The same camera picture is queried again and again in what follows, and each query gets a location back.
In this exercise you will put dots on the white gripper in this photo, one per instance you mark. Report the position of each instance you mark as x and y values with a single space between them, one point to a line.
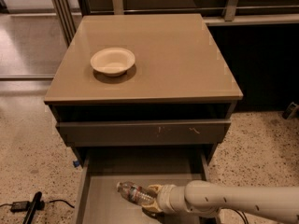
165 197

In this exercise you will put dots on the clear plastic water bottle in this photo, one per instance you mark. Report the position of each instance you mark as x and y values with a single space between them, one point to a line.
135 194

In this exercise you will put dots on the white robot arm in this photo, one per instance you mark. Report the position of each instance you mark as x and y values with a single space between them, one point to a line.
204 199

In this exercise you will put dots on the grey open middle drawer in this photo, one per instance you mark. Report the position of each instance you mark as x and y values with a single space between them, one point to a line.
104 167

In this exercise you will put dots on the grey top drawer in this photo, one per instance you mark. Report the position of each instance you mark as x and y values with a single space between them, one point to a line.
143 133

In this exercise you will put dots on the grey drawer cabinet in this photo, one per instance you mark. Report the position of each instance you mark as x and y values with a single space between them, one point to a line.
179 74

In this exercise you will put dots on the blue cabinet caster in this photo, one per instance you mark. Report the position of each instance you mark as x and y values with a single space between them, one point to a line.
76 164

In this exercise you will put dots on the black bar on floor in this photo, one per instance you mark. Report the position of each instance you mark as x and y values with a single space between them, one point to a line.
36 204

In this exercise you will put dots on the black power adapter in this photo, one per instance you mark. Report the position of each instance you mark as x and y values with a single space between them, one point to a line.
19 206

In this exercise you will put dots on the white paper bowl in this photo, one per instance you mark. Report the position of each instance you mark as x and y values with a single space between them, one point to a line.
113 62

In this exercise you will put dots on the dark object on floor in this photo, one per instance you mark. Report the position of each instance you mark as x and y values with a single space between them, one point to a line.
290 111

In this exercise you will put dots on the wooden metal shelf unit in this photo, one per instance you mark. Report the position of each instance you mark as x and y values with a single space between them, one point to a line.
215 12

